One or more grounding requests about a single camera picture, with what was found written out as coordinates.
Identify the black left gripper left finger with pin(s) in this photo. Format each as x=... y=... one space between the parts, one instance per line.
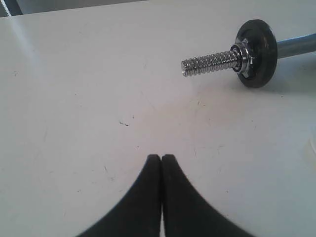
x=138 y=213

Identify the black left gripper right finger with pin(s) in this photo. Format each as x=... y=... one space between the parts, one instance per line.
x=185 y=212

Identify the chrome spin-lock collar nut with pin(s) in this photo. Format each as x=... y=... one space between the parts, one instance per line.
x=245 y=57

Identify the black left weight plate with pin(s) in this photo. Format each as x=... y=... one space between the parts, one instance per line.
x=261 y=45

